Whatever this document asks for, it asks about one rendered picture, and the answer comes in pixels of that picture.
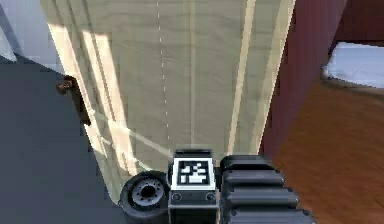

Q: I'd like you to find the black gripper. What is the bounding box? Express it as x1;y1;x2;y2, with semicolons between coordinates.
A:
118;170;172;224

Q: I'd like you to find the beige room door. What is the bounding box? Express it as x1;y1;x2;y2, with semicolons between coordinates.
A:
39;0;297;205

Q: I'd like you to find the brown door handle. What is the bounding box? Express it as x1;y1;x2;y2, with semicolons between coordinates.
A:
55;75;92;127

